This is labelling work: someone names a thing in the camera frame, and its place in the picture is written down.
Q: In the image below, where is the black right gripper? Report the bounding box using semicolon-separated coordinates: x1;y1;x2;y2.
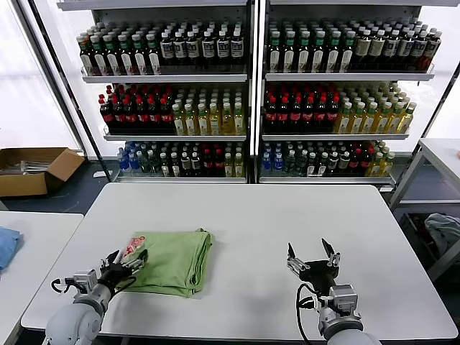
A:
285;237;342;289

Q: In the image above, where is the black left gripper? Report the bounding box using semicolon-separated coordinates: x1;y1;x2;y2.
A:
98;248;150;290

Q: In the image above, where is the green polo shirt red print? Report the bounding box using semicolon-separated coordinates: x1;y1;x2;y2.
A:
120;227;215;298

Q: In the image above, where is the white side table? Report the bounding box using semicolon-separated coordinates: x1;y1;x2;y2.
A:
0;210;86;345

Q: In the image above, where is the cola bottle red cap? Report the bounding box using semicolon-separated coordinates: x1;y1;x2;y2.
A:
111;94;125;132
302;94;317;132
213;145;226;177
264;94;279;132
350;147;362;177
316;94;330;132
277;94;291;132
98;93;114;132
147;96;162;132
135;96;150;132
123;96;138;132
360;147;373;177
290;94;304;132
328;94;342;132
203;145;215;177
160;96;175;132

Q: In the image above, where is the folded blue cloth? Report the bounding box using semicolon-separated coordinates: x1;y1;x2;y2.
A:
0;226;24;275

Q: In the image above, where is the open brown cardboard box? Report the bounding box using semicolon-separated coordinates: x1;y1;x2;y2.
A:
0;146;86;198

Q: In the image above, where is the grey parts bundle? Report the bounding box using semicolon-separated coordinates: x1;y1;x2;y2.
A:
0;160;50;176

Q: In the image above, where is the crumpled grey-blue cloth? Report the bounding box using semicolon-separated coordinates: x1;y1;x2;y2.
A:
425;212;460;254

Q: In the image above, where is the grey metal shelf unit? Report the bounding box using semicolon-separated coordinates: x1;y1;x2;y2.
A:
56;0;257;185
257;0;438;186

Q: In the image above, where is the dark tea bottle green cap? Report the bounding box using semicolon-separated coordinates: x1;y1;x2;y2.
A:
89;33;106;75
78;33;93;75
341;29;356;73
269;29;282;73
116;32;134;75
130;32;148;75
283;29;297;73
327;29;342;73
313;29;327;73
102;32;119;75
298;29;313;73
144;32;162;75

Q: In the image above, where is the dark bottle blue-white label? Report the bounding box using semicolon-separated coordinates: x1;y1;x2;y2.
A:
201;30;216;68
410;29;429;70
229;30;245;68
215;30;231;68
186;30;201;68
160;31;175;68
423;29;443;70
173;30;188;68
382;29;401;70
397;29;416;70

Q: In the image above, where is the dark bottle beige label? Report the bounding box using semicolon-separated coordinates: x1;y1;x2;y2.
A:
354;29;372;70
369;29;387;70

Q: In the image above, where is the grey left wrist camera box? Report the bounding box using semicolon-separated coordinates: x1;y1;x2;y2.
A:
73;269;99;289

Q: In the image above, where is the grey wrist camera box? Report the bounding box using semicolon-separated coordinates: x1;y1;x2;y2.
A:
73;269;99;289
328;283;359;307

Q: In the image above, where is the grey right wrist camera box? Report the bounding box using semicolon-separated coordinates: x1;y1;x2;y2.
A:
328;283;359;307

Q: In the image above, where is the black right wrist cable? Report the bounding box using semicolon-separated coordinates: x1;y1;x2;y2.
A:
295;282;326;342

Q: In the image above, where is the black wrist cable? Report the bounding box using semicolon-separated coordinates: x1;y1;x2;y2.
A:
295;282;326;342
50;276;78;293

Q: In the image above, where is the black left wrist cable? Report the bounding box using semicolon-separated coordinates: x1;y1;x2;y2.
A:
50;276;78;293

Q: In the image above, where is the white table grey metal frame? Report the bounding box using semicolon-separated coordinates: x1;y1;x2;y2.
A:
390;137;460;282

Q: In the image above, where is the black window frame post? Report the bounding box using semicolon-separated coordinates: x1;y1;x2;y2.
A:
34;0;113;183

